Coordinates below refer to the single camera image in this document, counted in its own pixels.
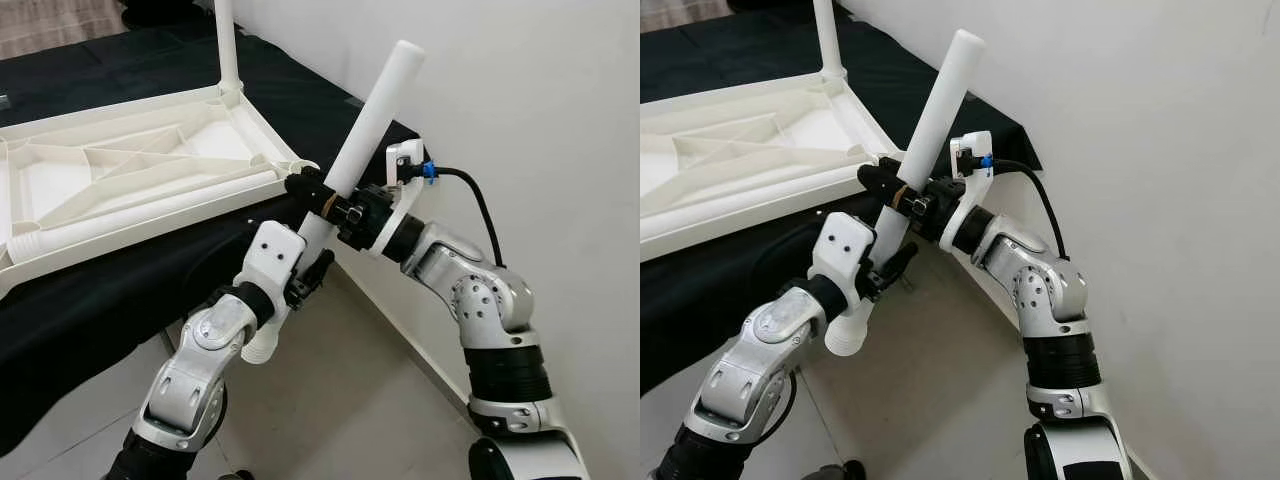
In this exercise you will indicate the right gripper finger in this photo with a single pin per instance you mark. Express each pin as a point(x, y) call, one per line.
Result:
point(940, 181)
point(305, 188)
point(878, 180)
point(368, 189)

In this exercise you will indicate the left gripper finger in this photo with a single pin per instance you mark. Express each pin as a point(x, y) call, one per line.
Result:
point(325, 265)
point(903, 258)

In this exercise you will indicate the white plastic table leg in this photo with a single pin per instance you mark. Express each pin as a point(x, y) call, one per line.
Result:
point(228, 50)
point(828, 40)
point(760, 195)
point(150, 212)
point(950, 90)
point(385, 100)

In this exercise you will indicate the white plastic children table top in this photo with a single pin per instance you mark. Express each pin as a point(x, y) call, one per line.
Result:
point(720, 140)
point(120, 150)

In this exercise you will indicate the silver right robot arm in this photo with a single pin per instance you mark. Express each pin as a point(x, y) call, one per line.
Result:
point(480, 300)
point(1045, 290)

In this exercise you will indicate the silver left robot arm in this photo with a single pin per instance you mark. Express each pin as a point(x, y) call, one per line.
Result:
point(765, 360)
point(195, 370)

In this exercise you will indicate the beige cloth covered bench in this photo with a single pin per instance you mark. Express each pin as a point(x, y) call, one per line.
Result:
point(50, 20)
point(680, 12)

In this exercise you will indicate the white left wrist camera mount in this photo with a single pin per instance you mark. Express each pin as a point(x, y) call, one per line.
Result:
point(842, 245)
point(272, 255)

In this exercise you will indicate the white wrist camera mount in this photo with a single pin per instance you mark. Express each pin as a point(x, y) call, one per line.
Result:
point(272, 255)
point(972, 145)
point(405, 155)
point(842, 245)

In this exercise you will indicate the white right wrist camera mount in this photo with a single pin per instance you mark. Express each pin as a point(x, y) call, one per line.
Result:
point(972, 145)
point(405, 155)

